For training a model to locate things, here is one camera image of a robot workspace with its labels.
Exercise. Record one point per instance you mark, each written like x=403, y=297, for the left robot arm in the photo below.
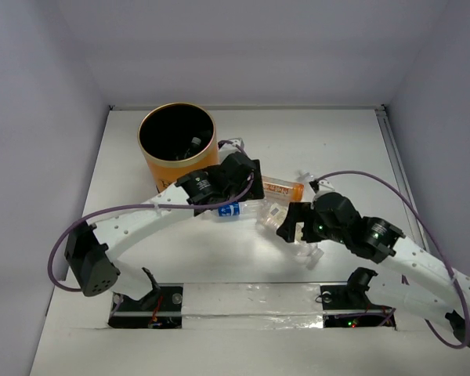
x=93, y=249

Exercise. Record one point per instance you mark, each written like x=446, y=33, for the green yellow label bottle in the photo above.
x=270, y=217

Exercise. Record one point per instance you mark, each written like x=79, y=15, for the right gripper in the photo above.
x=299, y=211

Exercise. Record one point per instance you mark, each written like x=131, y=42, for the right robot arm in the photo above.
x=435, y=293

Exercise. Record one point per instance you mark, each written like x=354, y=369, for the clear unlabelled bottle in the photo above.
x=304, y=178

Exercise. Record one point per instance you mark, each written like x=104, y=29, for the orange label bottle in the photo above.
x=282, y=190

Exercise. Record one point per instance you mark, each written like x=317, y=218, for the silver taped front rail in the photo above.
x=207, y=306

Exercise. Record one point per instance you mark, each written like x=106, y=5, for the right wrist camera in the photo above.
x=321, y=187

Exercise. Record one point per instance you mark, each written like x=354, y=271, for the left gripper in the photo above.
x=249, y=182

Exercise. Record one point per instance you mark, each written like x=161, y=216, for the blue label bottle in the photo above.
x=237, y=210

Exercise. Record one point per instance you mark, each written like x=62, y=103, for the orange cylindrical bin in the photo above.
x=166, y=130

